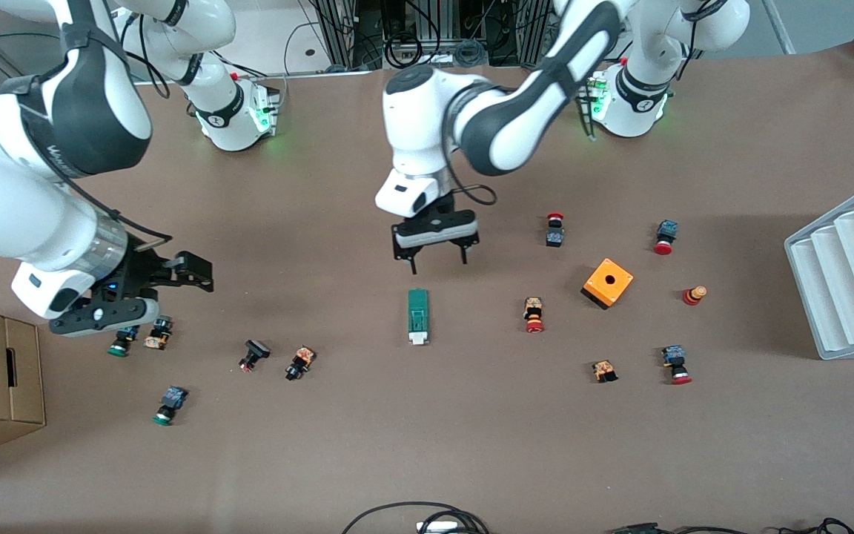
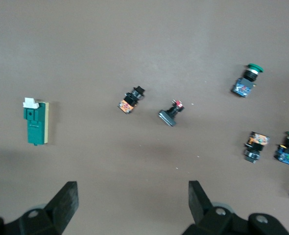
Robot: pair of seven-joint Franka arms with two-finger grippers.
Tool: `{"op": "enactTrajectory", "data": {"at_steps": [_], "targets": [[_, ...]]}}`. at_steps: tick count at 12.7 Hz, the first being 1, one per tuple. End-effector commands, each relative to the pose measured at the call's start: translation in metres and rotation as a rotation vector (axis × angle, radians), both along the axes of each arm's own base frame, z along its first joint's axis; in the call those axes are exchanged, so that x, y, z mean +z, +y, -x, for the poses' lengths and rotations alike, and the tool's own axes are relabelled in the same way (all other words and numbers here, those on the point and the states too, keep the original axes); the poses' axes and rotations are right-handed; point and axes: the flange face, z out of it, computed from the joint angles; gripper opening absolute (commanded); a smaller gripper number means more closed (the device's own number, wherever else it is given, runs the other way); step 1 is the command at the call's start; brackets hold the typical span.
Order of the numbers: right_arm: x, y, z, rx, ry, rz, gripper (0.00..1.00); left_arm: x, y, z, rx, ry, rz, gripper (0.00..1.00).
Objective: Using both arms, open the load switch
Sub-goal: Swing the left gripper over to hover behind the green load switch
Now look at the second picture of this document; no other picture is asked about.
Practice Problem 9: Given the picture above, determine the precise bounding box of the green push button switch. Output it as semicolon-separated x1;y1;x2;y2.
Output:
230;63;265;98
274;131;289;165

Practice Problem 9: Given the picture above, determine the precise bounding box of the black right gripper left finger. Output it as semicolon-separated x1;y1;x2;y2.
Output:
0;181;79;235

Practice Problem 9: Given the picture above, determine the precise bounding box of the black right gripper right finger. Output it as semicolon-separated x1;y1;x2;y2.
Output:
182;180;289;235

